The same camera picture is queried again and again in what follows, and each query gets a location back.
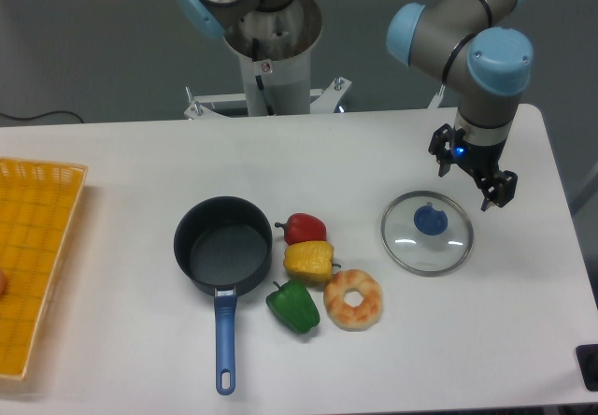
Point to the dark saucepan with blue handle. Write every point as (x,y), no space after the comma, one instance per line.
(224,246)

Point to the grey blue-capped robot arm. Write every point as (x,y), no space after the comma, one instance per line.
(459,42)

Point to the glazed donut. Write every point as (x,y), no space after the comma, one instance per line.
(353,300)

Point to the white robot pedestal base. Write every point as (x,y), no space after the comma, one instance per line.
(274,54)

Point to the yellow woven basket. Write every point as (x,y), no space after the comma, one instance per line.
(38,202)

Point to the glass lid with blue knob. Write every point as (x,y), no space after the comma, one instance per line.
(426,233)

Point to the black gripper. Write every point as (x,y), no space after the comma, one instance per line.
(450,147)

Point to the green bell pepper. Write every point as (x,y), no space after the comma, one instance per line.
(292,304)

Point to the black device at table edge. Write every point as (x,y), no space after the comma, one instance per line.
(587,357)

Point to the yellow bell pepper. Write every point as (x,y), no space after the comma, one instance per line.
(310,261)

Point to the red bell pepper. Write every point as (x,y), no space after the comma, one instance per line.
(302,227)

